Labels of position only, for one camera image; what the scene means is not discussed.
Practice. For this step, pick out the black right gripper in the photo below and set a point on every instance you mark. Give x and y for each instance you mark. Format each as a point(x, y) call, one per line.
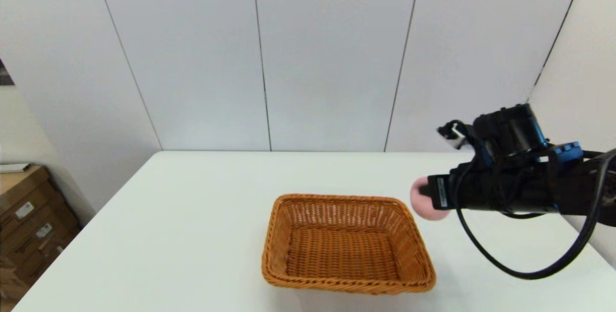
point(457, 191)

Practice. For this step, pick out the pink peach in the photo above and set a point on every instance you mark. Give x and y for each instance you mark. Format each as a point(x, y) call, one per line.
point(428, 211)

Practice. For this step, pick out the orange woven wicker basket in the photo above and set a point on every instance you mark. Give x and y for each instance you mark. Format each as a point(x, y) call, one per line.
point(344, 254)

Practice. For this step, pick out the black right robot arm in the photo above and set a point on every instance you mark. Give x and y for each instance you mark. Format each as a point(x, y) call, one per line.
point(577, 191)

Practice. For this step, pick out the cardboard box with white label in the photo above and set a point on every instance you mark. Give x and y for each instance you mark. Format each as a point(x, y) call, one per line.
point(19, 184)
point(45, 231)

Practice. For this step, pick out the plain brown cardboard box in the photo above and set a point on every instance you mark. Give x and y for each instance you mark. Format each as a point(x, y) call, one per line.
point(33, 264)

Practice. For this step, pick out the white flat board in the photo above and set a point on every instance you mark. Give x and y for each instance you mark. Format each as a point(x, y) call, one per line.
point(13, 168)

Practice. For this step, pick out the crumpled brown cardboard piece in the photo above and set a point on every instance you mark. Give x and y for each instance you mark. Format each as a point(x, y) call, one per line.
point(8, 285)

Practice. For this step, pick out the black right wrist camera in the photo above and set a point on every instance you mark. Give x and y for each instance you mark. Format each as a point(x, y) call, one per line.
point(510, 131)

